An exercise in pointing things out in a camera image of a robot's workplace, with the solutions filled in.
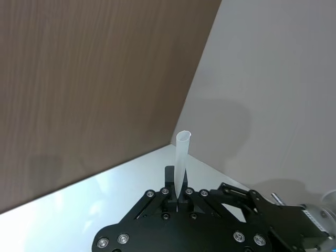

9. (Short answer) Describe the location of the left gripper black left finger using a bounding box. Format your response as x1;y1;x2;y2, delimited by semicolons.
119;165;177;224

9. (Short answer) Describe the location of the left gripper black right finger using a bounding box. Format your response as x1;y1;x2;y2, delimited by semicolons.
178;169;237;224

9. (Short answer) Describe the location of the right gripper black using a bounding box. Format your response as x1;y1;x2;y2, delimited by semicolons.
209;182;330;252

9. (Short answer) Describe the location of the translucent white plastic tube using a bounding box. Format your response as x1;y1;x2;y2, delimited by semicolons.
175;130;192;214

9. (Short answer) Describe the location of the brown wood-grain panel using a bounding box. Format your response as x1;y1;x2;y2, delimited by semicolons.
0;0;223;215

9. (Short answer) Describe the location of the small silver cable plug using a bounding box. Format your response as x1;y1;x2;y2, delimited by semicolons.
271;192;284;206

